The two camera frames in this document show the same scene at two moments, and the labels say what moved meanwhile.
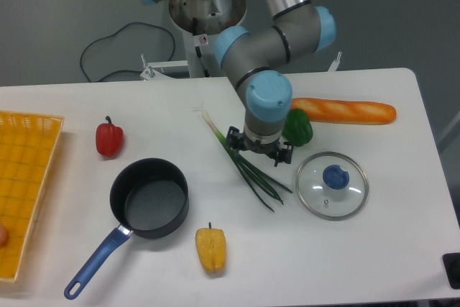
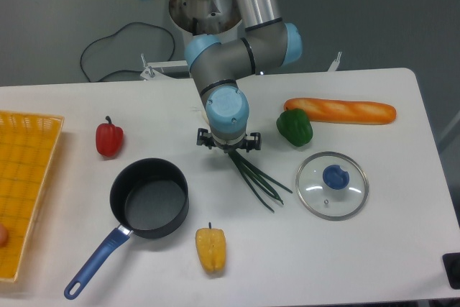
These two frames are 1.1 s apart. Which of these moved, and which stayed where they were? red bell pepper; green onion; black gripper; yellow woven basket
Moved: black gripper
Stayed: green onion; yellow woven basket; red bell pepper
